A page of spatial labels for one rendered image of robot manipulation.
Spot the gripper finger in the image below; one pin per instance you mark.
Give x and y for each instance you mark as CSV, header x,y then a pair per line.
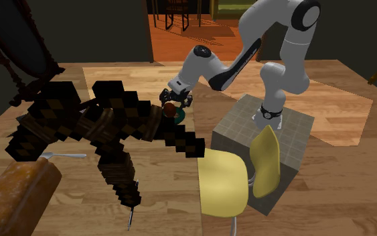
x,y
188,102
163,97

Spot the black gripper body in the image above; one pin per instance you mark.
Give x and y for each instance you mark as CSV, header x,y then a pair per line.
x,y
176,94

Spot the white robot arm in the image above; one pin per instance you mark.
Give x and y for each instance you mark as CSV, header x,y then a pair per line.
x,y
286,75

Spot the brown round fruit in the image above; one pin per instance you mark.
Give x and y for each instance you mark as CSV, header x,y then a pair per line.
x,y
170,109

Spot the dark checkered wooden table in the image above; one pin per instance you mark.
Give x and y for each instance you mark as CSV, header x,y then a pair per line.
x,y
116,108

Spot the grey tiled robot stand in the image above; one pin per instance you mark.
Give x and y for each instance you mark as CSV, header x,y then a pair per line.
x,y
240,130

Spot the dark wooden chair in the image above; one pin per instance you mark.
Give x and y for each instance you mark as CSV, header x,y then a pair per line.
x,y
177,13

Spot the yellow chair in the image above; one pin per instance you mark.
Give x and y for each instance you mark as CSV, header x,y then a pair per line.
x,y
222,183

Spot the olive green cabinet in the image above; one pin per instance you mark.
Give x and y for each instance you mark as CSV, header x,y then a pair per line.
x,y
230,9

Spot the dark slim pen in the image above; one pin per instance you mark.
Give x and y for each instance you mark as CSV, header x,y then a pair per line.
x,y
130,217

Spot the dark framed standing mirror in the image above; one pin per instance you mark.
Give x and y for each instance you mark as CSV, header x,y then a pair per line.
x,y
21,42

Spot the brown bread loaf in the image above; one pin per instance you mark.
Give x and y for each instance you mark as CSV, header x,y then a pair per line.
x,y
15,199

